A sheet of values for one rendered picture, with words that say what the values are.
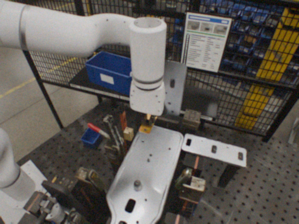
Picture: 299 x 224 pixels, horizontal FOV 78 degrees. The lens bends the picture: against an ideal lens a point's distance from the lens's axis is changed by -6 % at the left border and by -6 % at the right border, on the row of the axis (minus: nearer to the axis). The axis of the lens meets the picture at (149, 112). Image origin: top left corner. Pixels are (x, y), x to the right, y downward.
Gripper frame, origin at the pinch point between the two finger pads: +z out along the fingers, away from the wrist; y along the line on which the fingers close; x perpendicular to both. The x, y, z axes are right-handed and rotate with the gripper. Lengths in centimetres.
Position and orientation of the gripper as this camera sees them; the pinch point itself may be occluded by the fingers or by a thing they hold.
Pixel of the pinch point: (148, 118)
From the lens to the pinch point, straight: 64.9
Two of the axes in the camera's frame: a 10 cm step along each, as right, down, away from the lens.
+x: 3.3, -6.8, 6.5
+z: 0.0, 6.9, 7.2
